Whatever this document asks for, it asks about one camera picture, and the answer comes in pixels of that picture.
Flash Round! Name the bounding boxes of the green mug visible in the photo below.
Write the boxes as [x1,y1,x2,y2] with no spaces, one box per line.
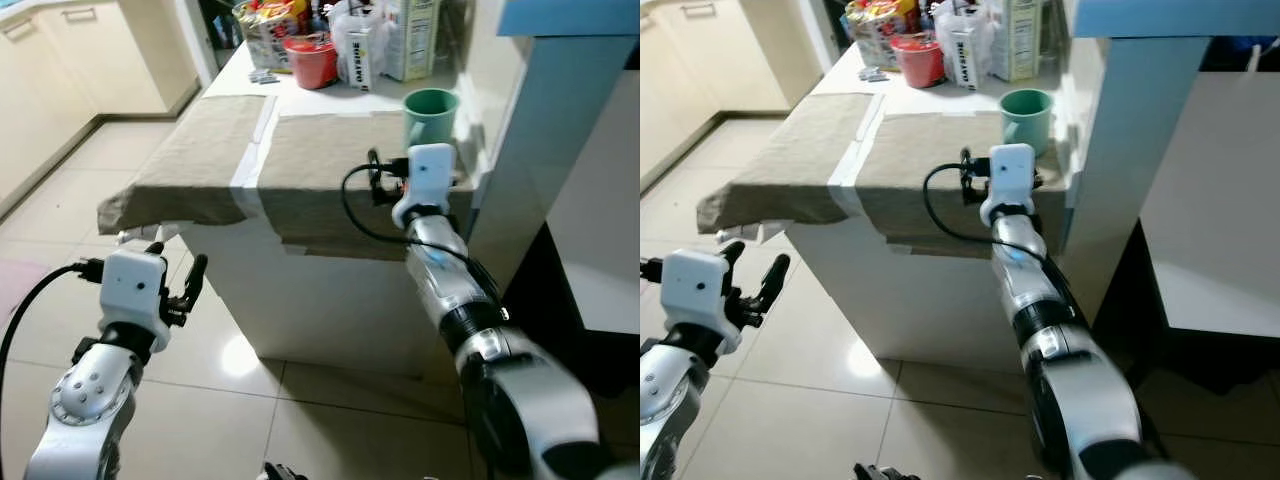
[999,88,1055,157]
[403,88,461,151]

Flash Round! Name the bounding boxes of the brown cloth placemat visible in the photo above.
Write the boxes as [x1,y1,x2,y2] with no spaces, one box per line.
[855,110,1069,259]
[97,94,273,237]
[697,92,873,236]
[256,110,479,263]

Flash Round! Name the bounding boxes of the small white milk carton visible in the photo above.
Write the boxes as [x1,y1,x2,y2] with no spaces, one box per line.
[950,25,987,91]
[345,25,387,93]

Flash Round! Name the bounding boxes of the red plastic bucket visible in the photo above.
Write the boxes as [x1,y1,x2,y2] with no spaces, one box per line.
[283,33,339,91]
[892,33,946,89]

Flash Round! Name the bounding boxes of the white kitchen counter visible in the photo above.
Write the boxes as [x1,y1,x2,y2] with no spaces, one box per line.
[118,0,531,381]
[715,0,1079,376]

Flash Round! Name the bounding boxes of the tall printed carton box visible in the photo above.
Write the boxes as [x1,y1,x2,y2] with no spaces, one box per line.
[990,0,1044,83]
[385,0,443,83]

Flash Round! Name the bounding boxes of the white cabinet panel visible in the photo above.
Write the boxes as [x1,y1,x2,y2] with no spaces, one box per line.
[546,70,641,337]
[1140,70,1280,339]

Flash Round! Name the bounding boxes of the clear plastic bag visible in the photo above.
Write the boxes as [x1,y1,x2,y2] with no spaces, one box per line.
[328,0,393,61]
[932,0,996,59]

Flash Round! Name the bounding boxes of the colourful snack bag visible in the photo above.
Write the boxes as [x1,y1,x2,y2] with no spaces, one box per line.
[233,0,313,73]
[845,0,921,71]

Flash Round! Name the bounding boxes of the light blue cabinet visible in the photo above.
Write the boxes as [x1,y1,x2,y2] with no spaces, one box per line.
[1058,0,1280,323]
[468,0,641,301]

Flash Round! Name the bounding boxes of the cream kitchen cabinets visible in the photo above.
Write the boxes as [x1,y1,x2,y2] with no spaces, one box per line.
[0,0,201,216]
[640,0,803,191]

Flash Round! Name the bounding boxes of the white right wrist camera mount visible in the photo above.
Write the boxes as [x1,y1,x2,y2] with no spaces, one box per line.
[391,143,458,229]
[979,143,1041,227]

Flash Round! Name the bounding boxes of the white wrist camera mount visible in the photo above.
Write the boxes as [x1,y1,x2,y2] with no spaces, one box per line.
[98,250,171,353]
[979,143,1041,227]
[660,250,733,353]
[391,143,458,229]

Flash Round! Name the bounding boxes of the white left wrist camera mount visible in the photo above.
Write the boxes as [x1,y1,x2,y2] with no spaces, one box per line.
[660,250,733,353]
[98,250,171,353]

